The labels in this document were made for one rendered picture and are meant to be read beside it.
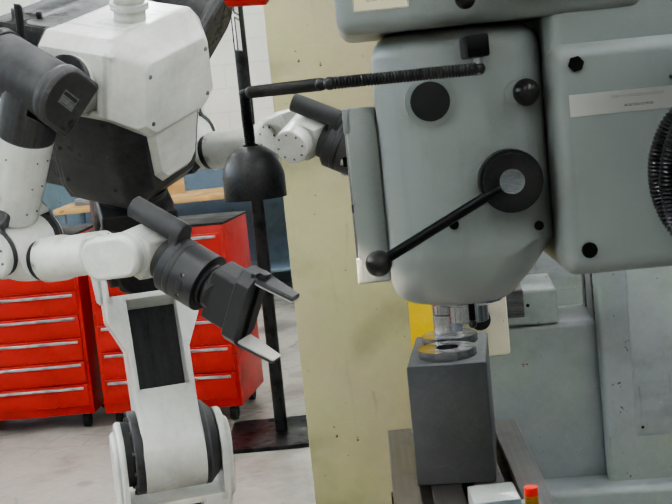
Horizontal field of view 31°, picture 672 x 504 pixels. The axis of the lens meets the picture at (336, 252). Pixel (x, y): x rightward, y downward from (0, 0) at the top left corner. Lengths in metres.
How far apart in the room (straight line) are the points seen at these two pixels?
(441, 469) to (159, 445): 0.48
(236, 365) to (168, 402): 4.03
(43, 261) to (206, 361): 4.23
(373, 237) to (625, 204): 0.30
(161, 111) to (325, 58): 1.25
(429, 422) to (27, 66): 0.80
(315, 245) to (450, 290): 1.81
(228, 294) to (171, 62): 0.44
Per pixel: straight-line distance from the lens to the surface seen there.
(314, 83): 1.28
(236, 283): 1.72
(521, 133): 1.39
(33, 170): 1.92
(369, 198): 1.46
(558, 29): 1.38
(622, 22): 1.39
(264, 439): 5.74
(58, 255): 1.92
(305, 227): 3.21
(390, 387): 3.29
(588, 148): 1.38
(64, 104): 1.87
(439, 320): 1.98
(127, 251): 1.78
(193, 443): 2.07
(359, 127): 1.45
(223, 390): 6.14
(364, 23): 1.35
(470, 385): 1.85
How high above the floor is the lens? 1.57
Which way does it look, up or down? 7 degrees down
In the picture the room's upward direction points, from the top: 6 degrees counter-clockwise
